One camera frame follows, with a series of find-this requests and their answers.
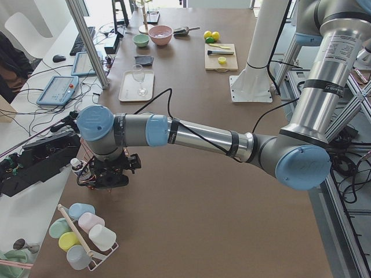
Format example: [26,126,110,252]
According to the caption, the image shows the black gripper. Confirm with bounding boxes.
[89,153,141,189]

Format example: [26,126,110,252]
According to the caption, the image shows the copper wire bottle basket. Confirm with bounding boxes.
[76,139,109,190]

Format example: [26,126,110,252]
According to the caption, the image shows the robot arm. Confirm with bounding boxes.
[77,1,370,190]

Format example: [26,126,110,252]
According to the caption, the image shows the blue cup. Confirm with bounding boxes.
[68,203,96,220]

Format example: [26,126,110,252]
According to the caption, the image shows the pink cup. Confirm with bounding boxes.
[78,212,105,233]

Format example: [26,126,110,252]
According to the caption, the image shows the white cup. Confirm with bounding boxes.
[89,224,117,251]

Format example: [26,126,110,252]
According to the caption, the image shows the green cup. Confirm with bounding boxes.
[49,218,71,239]

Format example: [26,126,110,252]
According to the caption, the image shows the black equipment case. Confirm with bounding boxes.
[1,131,81,197]

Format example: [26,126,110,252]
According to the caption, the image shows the yellow cup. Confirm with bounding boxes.
[58,232,80,252]

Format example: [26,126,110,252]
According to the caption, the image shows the grey cup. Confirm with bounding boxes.
[67,245,92,270]

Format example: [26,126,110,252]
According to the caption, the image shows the cream rabbit tray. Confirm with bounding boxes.
[118,69,155,102]

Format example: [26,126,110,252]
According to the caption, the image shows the near teach pendant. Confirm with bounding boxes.
[36,76,79,106]

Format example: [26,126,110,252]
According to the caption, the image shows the teach pendant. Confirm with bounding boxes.
[36,76,79,106]
[71,52,96,77]

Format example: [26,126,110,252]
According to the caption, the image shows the clear wine glass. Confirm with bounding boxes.
[132,64,147,96]

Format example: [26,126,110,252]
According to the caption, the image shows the far teach pendant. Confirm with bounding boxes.
[71,52,96,77]

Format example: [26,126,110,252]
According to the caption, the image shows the grey folded cloth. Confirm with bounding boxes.
[135,56,154,67]

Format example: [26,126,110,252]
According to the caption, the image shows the black computer mouse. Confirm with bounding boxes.
[52,54,66,63]

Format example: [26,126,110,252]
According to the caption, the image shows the black keyboard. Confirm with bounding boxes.
[70,27,95,56]

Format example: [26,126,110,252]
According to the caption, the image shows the green empty bowl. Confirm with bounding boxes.
[133,34,150,47]

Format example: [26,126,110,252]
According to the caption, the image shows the pink bowl of ice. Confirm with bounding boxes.
[148,25,173,46]

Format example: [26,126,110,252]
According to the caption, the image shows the wooden mug tree stand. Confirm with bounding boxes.
[135,0,153,35]

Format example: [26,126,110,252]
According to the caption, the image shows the bamboo cutting board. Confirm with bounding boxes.
[205,43,238,71]

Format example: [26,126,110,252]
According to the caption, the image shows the steel muddler black tip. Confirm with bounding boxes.
[207,50,234,56]

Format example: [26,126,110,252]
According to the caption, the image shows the half lemon slice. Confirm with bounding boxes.
[217,57,227,64]

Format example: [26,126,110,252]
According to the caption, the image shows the steel ice scoop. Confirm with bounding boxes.
[173,27,201,36]

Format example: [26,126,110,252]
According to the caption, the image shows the yellow plastic knife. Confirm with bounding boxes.
[209,43,231,49]

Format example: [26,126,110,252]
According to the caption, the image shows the upper yellow lemon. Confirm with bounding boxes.
[203,30,212,40]

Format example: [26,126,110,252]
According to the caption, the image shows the white cup rack wooden handle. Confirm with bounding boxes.
[57,204,119,272]

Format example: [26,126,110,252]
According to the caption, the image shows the aluminium frame post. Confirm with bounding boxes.
[66,0,109,90]

